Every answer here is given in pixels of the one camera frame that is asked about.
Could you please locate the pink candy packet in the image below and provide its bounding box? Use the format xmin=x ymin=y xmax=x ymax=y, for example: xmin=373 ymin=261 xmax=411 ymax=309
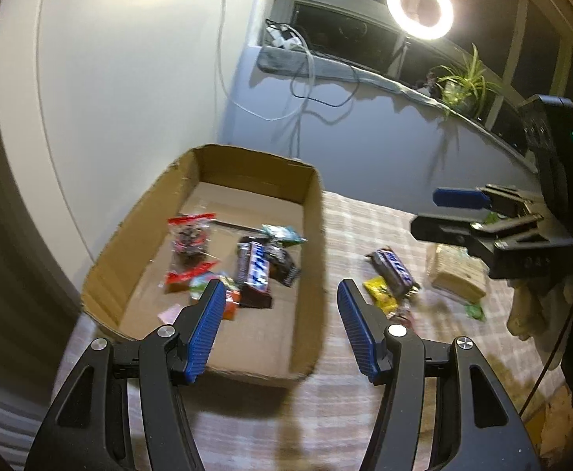
xmin=157 ymin=303 xmax=183 ymax=325

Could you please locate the snickers bar in box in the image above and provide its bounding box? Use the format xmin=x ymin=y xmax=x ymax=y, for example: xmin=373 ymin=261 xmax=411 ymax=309
xmin=235 ymin=236 xmax=273 ymax=309

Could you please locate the brown cardboard box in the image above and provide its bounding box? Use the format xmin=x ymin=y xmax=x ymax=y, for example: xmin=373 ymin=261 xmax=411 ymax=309
xmin=81 ymin=145 xmax=326 ymax=388

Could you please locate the black candy wrapper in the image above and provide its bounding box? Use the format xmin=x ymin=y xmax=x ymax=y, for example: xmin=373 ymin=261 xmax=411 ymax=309
xmin=264 ymin=243 xmax=301 ymax=287

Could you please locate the teal candy packet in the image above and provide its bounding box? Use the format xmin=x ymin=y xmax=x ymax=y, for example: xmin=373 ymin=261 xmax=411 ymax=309
xmin=261 ymin=225 xmax=307 ymax=248

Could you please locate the orange jelly cup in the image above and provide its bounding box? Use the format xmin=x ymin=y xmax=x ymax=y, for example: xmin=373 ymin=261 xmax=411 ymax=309
xmin=187 ymin=273 xmax=243 ymax=321

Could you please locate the clear pack of wafers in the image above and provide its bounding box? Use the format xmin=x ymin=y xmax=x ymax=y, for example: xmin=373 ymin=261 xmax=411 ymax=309
xmin=427 ymin=243 xmax=489 ymax=304

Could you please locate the potted spider plant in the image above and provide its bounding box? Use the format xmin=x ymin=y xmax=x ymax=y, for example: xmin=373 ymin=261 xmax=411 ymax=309
xmin=434 ymin=44 xmax=500 ymax=120

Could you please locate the small yellow candy packet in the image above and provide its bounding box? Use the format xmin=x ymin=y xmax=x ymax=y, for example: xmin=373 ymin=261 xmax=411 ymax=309
xmin=363 ymin=276 xmax=398 ymax=318

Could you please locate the grey window sill cloth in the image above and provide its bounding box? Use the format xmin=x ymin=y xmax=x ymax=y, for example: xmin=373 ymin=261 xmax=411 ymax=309
xmin=255 ymin=46 xmax=538 ymax=174

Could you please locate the dark candy red twist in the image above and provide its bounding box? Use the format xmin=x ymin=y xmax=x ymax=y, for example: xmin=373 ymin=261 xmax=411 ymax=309
xmin=163 ymin=213 xmax=219 ymax=292

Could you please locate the black cable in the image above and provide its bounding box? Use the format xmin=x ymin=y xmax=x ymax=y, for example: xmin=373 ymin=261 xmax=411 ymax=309
xmin=266 ymin=19 xmax=361 ymax=109

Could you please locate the white power strip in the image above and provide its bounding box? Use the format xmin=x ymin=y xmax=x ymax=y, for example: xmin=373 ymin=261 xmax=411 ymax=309
xmin=266 ymin=22 xmax=303 ymax=51

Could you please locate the white cable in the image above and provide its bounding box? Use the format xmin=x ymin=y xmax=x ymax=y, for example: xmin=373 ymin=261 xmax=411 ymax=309
xmin=215 ymin=0 xmax=315 ymax=122

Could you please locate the snickers bar on table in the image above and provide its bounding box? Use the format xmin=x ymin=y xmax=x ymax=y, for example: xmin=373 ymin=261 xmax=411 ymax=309
xmin=366 ymin=248 xmax=421 ymax=300

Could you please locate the ring light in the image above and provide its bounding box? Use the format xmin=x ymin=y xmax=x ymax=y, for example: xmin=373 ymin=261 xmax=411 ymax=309
xmin=385 ymin=0 xmax=456 ymax=42

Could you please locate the white cabinet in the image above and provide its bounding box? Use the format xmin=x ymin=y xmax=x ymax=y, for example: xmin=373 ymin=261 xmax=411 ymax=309
xmin=0 ymin=0 xmax=287 ymax=266

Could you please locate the dark jelly red wrapper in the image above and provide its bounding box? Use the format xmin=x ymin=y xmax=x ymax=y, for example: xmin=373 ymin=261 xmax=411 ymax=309
xmin=388 ymin=300 xmax=414 ymax=330

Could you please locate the plaid table cloth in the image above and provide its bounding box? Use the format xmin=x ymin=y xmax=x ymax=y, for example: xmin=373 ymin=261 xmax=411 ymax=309
xmin=49 ymin=190 xmax=570 ymax=471

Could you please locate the small green candy packet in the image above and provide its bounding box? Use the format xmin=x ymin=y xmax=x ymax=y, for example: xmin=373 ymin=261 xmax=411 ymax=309
xmin=465 ymin=304 xmax=485 ymax=322

